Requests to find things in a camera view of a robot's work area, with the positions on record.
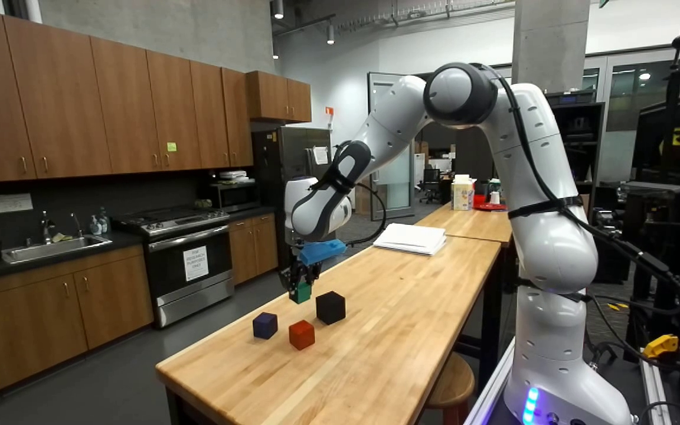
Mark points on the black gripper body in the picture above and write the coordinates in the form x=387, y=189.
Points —
x=299, y=276

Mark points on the green cube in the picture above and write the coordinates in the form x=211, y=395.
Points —
x=302, y=295

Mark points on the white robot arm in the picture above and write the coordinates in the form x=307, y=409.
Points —
x=555, y=248

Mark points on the black cube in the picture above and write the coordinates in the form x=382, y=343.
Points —
x=330, y=307

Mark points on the dark blue cube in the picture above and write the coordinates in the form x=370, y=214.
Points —
x=265, y=324

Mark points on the red cube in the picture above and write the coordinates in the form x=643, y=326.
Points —
x=302, y=333

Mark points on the stainless steel oven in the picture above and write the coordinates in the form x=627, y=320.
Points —
x=188, y=258

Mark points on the microwave oven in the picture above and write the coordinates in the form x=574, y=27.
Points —
x=231, y=195

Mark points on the white paper stack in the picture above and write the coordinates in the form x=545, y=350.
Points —
x=413, y=240

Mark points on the black refrigerator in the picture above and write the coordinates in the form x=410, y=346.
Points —
x=279, y=156

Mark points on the white milk carton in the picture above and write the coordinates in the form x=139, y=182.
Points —
x=461, y=193

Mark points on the round wooden stool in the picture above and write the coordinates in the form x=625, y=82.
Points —
x=453, y=394

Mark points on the lower wooden cabinets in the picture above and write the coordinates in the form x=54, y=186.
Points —
x=61, y=310

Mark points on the wooden cabinets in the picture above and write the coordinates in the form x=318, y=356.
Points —
x=61, y=310
x=83, y=107

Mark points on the kitchen sink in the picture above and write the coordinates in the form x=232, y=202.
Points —
x=31, y=253

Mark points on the upper wooden cabinets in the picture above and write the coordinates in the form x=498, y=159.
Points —
x=83, y=107

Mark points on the yellow clamp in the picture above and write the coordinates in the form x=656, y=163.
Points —
x=663, y=346

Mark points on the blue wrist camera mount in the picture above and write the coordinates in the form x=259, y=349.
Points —
x=323, y=251

